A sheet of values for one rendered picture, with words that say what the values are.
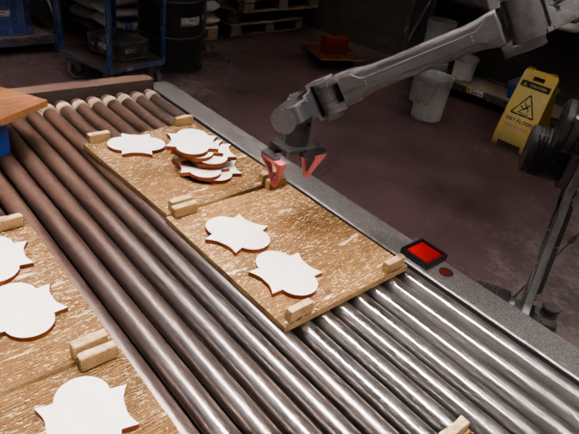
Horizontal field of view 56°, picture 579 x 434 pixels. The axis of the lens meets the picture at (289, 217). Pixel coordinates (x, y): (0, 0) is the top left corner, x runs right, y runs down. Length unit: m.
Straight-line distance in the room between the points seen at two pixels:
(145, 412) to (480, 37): 0.80
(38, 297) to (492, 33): 0.89
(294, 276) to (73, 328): 0.41
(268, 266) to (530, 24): 0.63
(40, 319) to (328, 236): 0.61
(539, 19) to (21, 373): 0.98
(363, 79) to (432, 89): 3.67
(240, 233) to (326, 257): 0.19
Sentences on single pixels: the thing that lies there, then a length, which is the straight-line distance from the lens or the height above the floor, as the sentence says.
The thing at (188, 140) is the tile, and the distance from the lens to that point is 1.43.
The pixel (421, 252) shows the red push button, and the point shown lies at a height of 0.93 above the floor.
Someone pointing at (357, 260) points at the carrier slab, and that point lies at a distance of 1.18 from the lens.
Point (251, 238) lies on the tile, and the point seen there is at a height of 0.95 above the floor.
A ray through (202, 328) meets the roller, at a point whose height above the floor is 0.91.
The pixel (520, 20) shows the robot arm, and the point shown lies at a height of 1.46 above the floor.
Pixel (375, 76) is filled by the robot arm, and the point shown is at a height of 1.31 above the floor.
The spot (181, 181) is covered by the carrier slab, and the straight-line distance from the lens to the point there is 1.38.
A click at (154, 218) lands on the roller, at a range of 1.28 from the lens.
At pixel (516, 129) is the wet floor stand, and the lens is 4.68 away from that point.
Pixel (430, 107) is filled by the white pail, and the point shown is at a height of 0.13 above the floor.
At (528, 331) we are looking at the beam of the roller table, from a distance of 1.20.
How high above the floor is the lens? 1.61
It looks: 32 degrees down
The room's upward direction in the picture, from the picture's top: 9 degrees clockwise
